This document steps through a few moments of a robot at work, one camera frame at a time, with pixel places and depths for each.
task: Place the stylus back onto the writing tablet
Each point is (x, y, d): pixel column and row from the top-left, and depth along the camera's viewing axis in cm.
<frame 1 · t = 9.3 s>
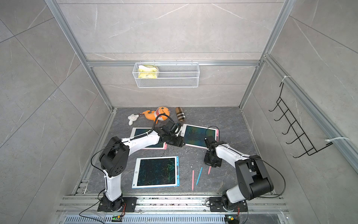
left hand: (183, 140, 91), fingers open
right hand: (210, 163, 89), fingers closed
blue framed writing tablet: (156, 172, 86), on the table
right pink framed writing tablet: (195, 136, 103), on the table
long pink stylus: (193, 180, 83), on the table
blue stylus: (199, 177, 85), on the table
short pink stylus: (209, 171, 87), on the table
white small plush toy: (132, 118, 111), point 3 cm above the table

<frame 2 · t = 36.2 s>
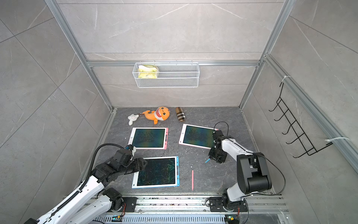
left hand: (144, 161, 78), fingers open
right hand: (213, 158, 90), fingers open
blue stylus: (207, 160, 92), on the table
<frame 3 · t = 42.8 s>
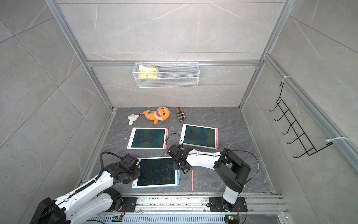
left hand: (140, 172, 84), fingers closed
right hand: (177, 166, 88), fingers closed
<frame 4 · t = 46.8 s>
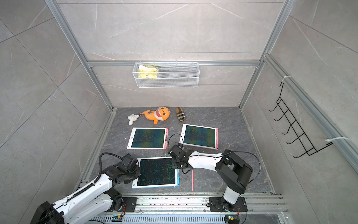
left hand: (141, 171, 85), fingers closed
right hand: (175, 164, 88), fingers closed
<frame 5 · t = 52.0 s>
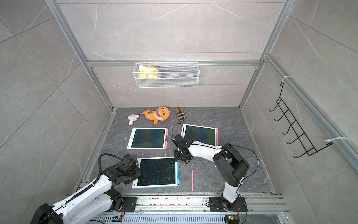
left hand: (141, 171, 85), fingers closed
right hand: (177, 158, 89), fingers closed
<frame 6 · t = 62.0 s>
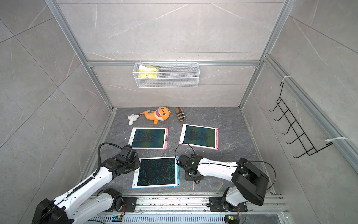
left hand: (139, 161, 84), fingers closed
right hand: (191, 177, 84), fingers closed
